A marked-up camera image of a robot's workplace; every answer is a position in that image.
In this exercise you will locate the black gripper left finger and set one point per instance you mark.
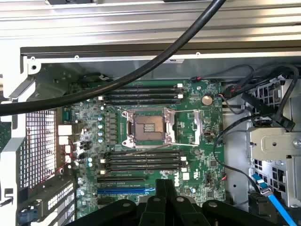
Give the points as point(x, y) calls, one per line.
point(152, 212)

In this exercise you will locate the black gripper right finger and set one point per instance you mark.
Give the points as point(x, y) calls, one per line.
point(185, 212)

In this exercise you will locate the RAM slot with white latches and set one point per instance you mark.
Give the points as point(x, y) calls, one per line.
point(160, 85)
point(131, 171)
point(145, 160)
point(145, 96)

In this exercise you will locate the RAM slot with black latches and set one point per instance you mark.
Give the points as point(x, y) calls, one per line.
point(152, 91)
point(145, 154)
point(145, 166)
point(145, 102)

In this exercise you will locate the blue expansion slot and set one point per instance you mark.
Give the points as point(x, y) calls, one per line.
point(122, 191)

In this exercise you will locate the long black expansion slot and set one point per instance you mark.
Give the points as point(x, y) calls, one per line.
point(122, 178)

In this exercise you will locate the short black expansion slot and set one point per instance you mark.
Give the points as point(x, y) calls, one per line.
point(105, 201)

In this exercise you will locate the thin metal locking lever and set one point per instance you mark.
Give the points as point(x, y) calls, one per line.
point(150, 149)

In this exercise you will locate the green motherboard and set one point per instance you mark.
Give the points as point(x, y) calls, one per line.
point(202, 150)

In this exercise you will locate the CPU socket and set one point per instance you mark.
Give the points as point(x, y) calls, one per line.
point(148, 127)

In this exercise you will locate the silver socket cover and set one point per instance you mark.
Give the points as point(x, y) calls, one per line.
point(198, 124)

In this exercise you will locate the metal disk bay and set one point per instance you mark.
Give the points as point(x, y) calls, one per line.
point(272, 143)

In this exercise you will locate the round coin battery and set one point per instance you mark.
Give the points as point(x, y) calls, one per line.
point(207, 100)

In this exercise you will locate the blue case latch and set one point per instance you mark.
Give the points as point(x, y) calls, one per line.
point(28, 216)

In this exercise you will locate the open metal PC case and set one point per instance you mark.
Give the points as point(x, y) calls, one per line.
point(211, 68)

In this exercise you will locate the green graphics card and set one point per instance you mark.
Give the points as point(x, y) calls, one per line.
point(4, 136)

